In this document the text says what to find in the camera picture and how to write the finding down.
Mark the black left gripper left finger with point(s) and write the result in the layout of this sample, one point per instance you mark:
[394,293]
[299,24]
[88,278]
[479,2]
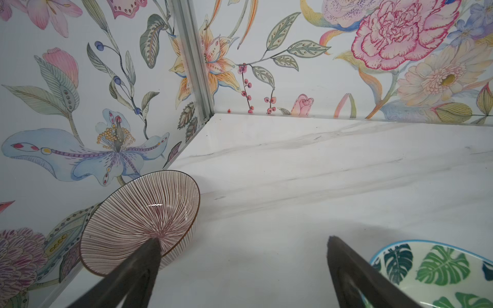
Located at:
[130,284]

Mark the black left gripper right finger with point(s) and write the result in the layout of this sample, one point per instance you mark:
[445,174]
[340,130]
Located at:
[354,280]

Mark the green leaf pattern bowl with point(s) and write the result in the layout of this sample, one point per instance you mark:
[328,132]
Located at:
[435,274]

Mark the pink striped ceramic bowl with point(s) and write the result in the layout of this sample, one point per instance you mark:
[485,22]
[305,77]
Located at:
[162,205]

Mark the aluminium corner post left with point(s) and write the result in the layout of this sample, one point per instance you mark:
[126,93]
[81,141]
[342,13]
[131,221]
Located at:
[192,54]

